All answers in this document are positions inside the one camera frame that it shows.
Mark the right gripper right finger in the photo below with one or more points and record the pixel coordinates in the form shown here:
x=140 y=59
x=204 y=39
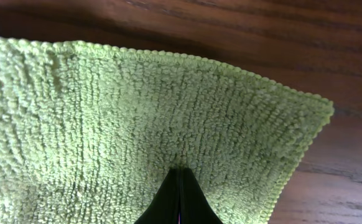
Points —
x=194 y=207

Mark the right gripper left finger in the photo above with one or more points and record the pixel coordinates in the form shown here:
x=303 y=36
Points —
x=164 y=208

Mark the large green microfiber cloth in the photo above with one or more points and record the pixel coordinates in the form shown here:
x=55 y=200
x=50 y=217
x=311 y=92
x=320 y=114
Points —
x=89 y=131

